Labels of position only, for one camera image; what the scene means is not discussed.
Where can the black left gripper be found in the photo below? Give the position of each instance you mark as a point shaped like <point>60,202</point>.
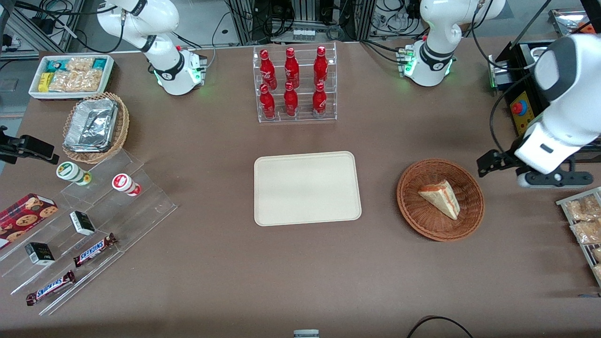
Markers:
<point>502,161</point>

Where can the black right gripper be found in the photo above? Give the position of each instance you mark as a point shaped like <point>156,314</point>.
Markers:
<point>14,148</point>

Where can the triangle sandwich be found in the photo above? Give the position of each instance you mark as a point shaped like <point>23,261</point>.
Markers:
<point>441,199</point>

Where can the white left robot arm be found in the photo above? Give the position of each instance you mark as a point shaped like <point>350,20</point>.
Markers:
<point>436,28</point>

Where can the oval tan wicker basket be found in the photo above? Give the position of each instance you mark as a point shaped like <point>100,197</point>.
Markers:
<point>123,126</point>

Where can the round brown wicker basket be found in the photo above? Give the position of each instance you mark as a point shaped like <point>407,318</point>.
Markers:
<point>422,220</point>

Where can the tray of packaged snacks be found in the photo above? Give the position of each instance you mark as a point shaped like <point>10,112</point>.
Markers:
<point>587,253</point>

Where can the beige plastic tray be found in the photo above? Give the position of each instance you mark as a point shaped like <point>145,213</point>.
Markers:
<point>305,188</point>

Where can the green lid white cup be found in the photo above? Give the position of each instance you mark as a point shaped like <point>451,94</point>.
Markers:
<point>68,171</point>

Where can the aluminium foil container stack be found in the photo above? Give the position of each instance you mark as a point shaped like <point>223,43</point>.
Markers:
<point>89,126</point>

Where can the black food warmer machine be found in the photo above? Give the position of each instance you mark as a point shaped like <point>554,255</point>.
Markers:
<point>521,119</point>

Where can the white rectangular snack bin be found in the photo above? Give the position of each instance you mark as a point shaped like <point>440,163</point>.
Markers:
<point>70,96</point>

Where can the yellow snack pack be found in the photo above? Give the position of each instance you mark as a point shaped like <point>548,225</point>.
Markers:
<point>45,82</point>

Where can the red cookie box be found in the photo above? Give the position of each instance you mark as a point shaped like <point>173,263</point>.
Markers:
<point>23,218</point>

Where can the large clear cracker bag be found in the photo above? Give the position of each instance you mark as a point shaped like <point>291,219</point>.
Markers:
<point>77,81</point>

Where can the small black carton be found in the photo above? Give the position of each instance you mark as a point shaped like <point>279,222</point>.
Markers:
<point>82,223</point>
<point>39,254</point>

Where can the red lid white cup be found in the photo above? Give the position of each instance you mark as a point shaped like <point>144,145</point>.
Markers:
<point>122,181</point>

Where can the small clear cracker bag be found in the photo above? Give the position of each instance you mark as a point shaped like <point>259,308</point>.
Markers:
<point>80,64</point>

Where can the small teal snack pack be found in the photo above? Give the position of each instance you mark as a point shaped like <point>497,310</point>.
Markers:
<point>99,63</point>

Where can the clear bagged fried snack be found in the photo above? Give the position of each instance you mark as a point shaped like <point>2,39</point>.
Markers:
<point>597,272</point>
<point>596,254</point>
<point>587,232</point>
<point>582,209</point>

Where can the Snickers chocolate bar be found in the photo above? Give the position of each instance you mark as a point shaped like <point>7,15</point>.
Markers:
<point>94,250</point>
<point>50,288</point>

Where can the clear acrylic stepped display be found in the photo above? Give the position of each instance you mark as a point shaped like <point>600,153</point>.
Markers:
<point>141,206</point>

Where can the steel warmer pan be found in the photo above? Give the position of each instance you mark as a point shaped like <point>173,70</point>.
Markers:
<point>535,54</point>

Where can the black metal strut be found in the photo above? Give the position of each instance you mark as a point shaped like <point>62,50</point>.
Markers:
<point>530,24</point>

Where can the glass warmer cover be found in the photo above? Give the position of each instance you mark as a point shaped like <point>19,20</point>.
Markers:
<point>563,21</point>

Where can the small blue object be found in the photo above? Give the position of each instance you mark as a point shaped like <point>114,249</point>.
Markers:
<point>589,295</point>

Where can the orange sausage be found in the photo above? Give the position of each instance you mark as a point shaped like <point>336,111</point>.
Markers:
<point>584,26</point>

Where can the red cola bottle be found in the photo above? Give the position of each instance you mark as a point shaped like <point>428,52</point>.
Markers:
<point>291,68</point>
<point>267,70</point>
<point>267,103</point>
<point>319,101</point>
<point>320,65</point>
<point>290,101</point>

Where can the clear acrylic bottle rack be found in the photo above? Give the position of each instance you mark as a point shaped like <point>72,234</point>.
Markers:
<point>304,118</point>

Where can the white power strip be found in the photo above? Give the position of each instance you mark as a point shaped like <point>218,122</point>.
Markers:
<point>303,34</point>

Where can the small grey device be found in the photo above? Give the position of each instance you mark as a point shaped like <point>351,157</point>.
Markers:
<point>306,334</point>

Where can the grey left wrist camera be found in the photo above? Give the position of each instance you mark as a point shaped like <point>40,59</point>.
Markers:
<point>554,179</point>

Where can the aluminium frame stand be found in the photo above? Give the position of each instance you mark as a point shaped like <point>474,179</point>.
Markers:
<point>28,28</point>

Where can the aluminium frame equipment rack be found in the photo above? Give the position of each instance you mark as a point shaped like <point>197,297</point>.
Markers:
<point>305,14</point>

